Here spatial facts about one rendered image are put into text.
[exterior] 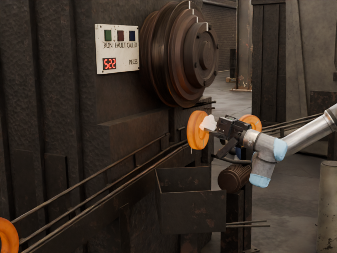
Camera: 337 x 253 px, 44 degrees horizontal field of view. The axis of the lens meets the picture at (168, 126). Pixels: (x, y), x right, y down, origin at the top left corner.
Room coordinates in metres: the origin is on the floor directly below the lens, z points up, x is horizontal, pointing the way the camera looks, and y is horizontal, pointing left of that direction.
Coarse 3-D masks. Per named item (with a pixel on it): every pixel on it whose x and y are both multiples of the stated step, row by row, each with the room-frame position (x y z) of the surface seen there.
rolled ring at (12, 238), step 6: (0, 222) 1.00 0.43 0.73; (6, 222) 1.02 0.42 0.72; (0, 228) 1.00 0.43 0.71; (6, 228) 1.02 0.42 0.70; (12, 228) 1.03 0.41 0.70; (0, 234) 1.03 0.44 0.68; (6, 234) 1.02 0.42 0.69; (12, 234) 1.03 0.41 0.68; (6, 240) 1.03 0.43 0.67; (12, 240) 1.03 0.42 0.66; (18, 240) 1.05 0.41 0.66; (6, 246) 1.03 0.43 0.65; (12, 246) 1.03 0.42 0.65; (18, 246) 1.05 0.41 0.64; (6, 252) 1.02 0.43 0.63; (12, 252) 1.03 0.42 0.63
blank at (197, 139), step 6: (192, 114) 1.64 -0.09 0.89; (198, 114) 1.63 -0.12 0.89; (204, 114) 1.68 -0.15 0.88; (192, 120) 1.61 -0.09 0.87; (198, 120) 1.63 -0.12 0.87; (192, 126) 1.60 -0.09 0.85; (198, 126) 1.62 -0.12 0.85; (192, 132) 1.59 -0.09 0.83; (198, 132) 1.62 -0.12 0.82; (204, 132) 1.68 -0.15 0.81; (192, 138) 1.59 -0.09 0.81; (198, 138) 1.62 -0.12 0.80; (204, 138) 1.67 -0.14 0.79; (192, 144) 1.61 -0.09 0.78; (198, 144) 1.62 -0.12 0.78; (204, 144) 1.67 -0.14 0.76
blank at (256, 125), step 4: (244, 116) 2.24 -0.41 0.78; (248, 116) 2.23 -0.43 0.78; (252, 116) 2.25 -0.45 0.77; (256, 116) 2.26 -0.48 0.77; (244, 120) 2.22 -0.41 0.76; (248, 120) 2.23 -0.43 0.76; (252, 120) 2.25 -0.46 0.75; (256, 120) 2.26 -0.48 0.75; (252, 124) 2.26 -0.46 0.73; (256, 124) 2.26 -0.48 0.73; (260, 124) 2.27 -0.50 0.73; (252, 128) 2.28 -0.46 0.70; (256, 128) 2.26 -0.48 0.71; (260, 128) 2.27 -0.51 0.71
